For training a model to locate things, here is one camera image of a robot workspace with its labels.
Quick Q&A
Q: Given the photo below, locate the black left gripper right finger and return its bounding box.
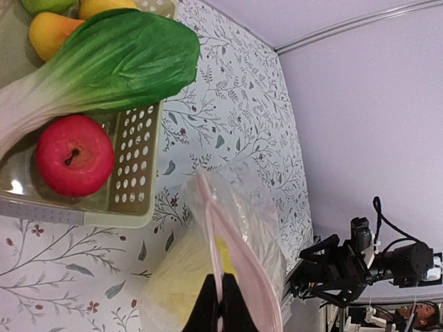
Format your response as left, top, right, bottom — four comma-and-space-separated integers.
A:
221, 274, 259, 332

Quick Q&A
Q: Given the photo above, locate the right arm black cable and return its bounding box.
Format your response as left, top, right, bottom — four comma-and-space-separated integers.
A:
372, 196, 423, 243

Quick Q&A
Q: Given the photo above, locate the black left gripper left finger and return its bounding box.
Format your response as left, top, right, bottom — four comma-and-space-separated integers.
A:
182, 275, 219, 332

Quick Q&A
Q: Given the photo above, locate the red toy food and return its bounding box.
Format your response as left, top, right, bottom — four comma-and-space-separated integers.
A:
35, 115, 115, 198

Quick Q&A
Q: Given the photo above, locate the clear zip top bag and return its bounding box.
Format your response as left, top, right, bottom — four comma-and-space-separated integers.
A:
138, 157, 290, 332

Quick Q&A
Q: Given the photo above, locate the right aluminium frame post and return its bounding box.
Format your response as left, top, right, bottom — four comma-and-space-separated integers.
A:
274, 0, 442, 55

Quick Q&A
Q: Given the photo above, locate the yellow toy lemon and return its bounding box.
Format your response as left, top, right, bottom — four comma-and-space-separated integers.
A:
79, 0, 137, 20

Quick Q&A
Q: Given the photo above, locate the pale green plastic basket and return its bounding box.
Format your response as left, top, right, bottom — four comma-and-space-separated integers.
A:
0, 0, 179, 229

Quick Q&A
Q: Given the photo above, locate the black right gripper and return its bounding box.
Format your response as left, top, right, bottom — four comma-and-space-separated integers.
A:
289, 234, 372, 308

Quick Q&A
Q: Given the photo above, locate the floral patterned table mat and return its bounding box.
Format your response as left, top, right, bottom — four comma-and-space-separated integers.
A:
1, 1, 313, 331

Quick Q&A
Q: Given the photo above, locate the toy napa cabbage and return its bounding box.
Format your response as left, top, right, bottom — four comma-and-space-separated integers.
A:
138, 224, 239, 332

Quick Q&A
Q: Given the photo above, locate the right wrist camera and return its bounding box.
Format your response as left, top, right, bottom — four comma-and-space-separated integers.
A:
350, 217, 380, 268

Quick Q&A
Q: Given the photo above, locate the green toy apple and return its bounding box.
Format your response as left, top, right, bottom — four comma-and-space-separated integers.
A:
21, 0, 78, 17

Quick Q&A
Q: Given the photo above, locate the green toy leaf vegetable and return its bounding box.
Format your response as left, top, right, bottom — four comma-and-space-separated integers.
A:
1, 8, 200, 154

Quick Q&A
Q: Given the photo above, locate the orange yellow toy mango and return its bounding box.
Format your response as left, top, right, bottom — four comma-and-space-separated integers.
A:
28, 12, 85, 62

